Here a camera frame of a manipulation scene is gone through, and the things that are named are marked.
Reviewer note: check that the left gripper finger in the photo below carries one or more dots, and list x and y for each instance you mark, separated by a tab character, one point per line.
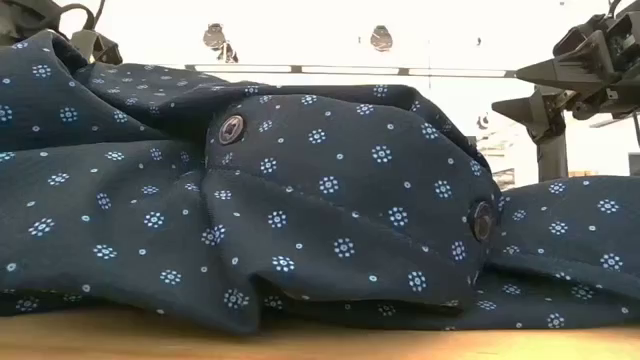
97	47

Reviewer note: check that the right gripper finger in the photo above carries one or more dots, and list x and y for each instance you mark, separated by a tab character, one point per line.
542	115
575	70

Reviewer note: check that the navy dotted button shirt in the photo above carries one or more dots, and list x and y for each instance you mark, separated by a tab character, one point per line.
300	200

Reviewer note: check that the overhead frame rail with lights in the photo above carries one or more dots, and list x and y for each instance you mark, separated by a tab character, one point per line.
297	69

